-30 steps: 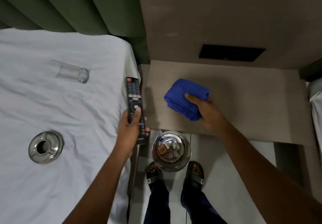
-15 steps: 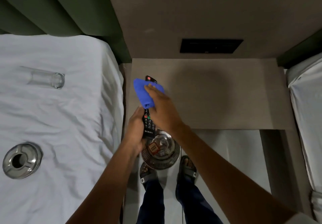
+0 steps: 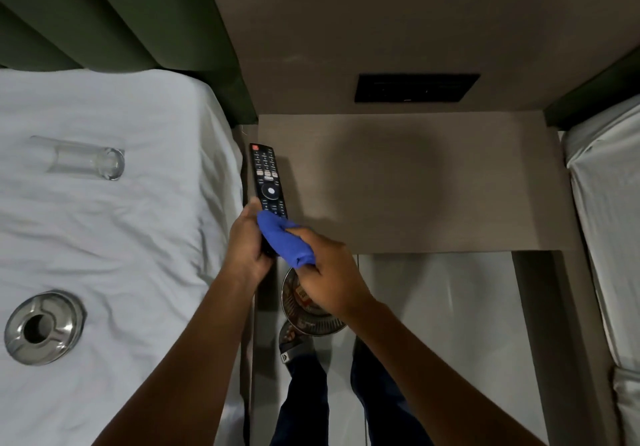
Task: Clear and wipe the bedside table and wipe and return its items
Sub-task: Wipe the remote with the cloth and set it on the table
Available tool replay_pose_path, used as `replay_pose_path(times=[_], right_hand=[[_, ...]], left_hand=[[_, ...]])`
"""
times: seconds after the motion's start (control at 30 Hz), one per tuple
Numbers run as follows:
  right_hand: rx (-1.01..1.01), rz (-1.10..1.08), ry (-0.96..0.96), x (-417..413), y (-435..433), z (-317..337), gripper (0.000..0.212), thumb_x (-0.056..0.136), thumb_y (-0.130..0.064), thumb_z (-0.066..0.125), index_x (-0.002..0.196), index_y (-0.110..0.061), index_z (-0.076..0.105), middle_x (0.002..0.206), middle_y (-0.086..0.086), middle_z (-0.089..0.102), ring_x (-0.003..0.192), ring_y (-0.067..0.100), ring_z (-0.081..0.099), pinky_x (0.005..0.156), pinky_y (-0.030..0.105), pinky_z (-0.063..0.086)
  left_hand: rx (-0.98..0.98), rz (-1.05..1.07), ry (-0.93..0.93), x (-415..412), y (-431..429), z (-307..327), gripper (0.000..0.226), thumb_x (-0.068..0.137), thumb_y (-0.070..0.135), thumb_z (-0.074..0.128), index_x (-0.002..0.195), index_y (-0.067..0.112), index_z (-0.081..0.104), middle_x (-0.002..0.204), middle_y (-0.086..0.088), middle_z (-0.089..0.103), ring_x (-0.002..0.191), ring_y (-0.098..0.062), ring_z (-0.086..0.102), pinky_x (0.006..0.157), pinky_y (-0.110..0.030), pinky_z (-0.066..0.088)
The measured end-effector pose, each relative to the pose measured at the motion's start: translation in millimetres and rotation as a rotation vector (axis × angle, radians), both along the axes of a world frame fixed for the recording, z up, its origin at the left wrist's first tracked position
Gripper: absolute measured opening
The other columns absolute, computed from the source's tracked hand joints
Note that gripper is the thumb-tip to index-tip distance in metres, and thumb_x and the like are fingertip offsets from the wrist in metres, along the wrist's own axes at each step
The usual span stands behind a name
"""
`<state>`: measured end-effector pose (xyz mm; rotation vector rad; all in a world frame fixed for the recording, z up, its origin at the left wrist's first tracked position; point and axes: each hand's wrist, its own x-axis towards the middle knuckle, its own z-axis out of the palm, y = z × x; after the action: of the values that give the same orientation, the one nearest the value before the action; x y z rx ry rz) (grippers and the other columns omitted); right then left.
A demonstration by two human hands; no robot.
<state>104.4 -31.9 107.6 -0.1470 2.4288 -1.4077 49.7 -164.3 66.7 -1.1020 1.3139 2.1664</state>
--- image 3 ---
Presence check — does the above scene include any person's left hand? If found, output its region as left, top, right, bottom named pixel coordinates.
left=219, top=198, right=275, bottom=287

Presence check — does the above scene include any person's right hand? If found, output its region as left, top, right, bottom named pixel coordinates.
left=285, top=228, right=377, bottom=319

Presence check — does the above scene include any blue cleaning cloth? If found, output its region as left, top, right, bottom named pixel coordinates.
left=256, top=209, right=318, bottom=269

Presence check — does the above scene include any black remote control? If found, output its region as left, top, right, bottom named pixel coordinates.
left=249, top=143, right=290, bottom=259

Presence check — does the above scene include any person's left forearm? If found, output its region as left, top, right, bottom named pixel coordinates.
left=92, top=268, right=257, bottom=446

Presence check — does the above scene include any person's right forearm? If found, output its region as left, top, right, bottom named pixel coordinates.
left=347, top=298, right=547, bottom=446

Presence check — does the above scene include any round steel waste bin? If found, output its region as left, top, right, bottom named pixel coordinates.
left=281, top=267, right=349, bottom=337

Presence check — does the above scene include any person's grey left shoe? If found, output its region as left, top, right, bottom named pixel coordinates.
left=278, top=321, right=317, bottom=362

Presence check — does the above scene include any bed with white sheet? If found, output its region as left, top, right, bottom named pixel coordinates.
left=562, top=92, right=640, bottom=446
left=0, top=67, right=252, bottom=446

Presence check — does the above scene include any beige wooden nightstand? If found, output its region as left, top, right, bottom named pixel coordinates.
left=242, top=110, right=622, bottom=446

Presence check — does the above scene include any clear drinking glass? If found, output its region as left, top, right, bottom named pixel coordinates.
left=29, top=135, right=126, bottom=181

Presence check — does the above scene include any person's left leg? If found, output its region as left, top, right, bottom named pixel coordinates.
left=270, top=353, right=331, bottom=446

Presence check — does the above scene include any person's leg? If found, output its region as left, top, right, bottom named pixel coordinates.
left=350, top=338, right=434, bottom=446
left=270, top=353, right=331, bottom=446

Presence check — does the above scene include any person's right leg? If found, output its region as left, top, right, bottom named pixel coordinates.
left=350, top=338, right=434, bottom=446

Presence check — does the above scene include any green padded headboard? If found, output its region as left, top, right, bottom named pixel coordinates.
left=542, top=58, right=640, bottom=129
left=0, top=0, right=259, bottom=127

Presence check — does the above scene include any round steel ashtray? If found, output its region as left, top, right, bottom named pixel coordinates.
left=4, top=290, right=89, bottom=367

